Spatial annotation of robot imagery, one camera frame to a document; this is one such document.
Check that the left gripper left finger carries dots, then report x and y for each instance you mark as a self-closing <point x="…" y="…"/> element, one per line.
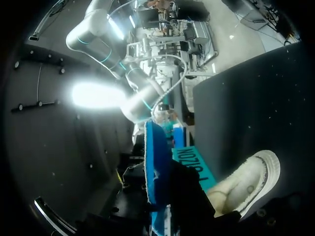
<point x="133" y="182"/>

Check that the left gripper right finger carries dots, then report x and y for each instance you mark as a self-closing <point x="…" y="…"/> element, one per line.
<point x="187" y="196"/>

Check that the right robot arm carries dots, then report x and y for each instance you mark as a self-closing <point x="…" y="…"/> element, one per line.
<point x="98" y="46"/>

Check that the white and black fleece-lined shoe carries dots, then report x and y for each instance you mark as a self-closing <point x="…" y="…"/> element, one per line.
<point x="236" y="182"/>

